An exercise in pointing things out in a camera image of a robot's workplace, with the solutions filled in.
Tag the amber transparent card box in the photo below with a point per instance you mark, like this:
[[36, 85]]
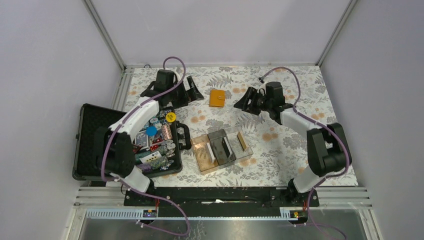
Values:
[[199, 145]]

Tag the clear transparent card box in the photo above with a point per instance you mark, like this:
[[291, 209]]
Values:
[[239, 143]]

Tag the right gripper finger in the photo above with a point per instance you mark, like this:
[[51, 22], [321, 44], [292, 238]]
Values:
[[249, 95], [247, 105]]

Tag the black poker chip case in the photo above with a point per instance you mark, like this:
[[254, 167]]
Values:
[[92, 138]]

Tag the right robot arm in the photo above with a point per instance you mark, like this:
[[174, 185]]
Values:
[[327, 149]]

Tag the smoky black card box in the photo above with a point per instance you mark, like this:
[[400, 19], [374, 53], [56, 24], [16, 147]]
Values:
[[215, 140]]

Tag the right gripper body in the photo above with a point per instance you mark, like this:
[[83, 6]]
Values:
[[268, 103]]

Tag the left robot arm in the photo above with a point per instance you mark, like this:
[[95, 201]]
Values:
[[129, 125]]

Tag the blue round chip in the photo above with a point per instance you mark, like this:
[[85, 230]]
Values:
[[151, 131]]

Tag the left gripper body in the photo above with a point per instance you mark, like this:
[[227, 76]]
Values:
[[171, 91]]

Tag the black card stack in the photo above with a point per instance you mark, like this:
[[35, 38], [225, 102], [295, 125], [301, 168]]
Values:
[[226, 147]]

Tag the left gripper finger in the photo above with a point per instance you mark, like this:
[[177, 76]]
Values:
[[180, 98], [193, 92]]

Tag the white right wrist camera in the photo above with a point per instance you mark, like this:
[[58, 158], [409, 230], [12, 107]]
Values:
[[262, 89]]

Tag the floral table mat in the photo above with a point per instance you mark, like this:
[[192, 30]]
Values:
[[279, 154]]

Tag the tan leather card holder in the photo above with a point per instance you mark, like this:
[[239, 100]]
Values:
[[217, 98]]

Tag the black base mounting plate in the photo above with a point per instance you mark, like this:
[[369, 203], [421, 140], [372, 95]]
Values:
[[209, 202]]

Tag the yellow big blind button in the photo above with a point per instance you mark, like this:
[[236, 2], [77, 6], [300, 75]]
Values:
[[170, 117]]

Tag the white card stack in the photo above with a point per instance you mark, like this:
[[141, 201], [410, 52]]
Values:
[[210, 153]]

